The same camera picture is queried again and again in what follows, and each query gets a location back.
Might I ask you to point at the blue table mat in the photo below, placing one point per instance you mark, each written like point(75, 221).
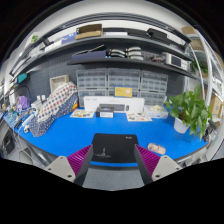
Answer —
point(67, 135)

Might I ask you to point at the clear drawer organizer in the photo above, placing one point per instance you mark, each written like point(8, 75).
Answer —
point(153, 87)
point(124, 78)
point(91, 82)

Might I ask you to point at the clear drawer organizer middle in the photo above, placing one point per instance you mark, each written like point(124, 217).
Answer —
point(124, 78)

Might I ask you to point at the lower dark shelf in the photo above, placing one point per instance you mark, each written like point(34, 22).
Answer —
point(134, 64)

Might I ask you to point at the white keyboard box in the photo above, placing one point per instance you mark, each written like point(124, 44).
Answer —
point(120, 105)

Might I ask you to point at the brown cardboard box on shelf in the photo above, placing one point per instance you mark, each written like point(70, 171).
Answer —
point(87, 31)

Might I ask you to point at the green potted plant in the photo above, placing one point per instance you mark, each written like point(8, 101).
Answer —
point(189, 112)

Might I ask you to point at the dark blue flat box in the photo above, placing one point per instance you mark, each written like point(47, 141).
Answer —
point(89, 55)

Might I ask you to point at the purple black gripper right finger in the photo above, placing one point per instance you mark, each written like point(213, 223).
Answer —
point(152, 166)

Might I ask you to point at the clear drawer organizer right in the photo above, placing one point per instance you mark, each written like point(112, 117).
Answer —
point(153, 87)

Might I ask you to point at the picture card left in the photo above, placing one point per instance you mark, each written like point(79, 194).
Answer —
point(82, 114)

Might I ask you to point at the picture card right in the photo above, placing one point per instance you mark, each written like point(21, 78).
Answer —
point(137, 117)

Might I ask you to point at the beige computer mouse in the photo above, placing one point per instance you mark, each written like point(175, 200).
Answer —
point(156, 148)

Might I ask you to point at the patterned fabric covered object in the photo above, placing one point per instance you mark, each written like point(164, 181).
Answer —
point(59, 103)

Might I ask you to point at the clear drawer organizer left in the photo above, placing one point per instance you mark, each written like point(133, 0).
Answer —
point(91, 82)

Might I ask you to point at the clear plastic package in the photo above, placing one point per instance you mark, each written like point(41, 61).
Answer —
point(155, 112)

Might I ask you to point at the yellow card box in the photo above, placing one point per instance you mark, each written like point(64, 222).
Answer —
point(123, 92)

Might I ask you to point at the wicker basket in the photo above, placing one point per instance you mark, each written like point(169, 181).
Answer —
point(55, 82)

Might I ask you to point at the picture card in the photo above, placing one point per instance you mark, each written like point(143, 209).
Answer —
point(137, 117)
point(82, 114)

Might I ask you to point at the upper dark shelf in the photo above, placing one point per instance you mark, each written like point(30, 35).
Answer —
point(154, 38)

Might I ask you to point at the white device on shelf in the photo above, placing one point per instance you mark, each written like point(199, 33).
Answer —
point(176, 61)

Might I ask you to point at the small black white box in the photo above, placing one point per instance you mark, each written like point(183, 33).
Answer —
point(105, 112)

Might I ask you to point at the dark shelf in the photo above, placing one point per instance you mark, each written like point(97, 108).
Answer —
point(154, 38)
point(134, 64)

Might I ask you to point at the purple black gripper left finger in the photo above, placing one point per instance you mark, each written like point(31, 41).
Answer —
point(74, 167)

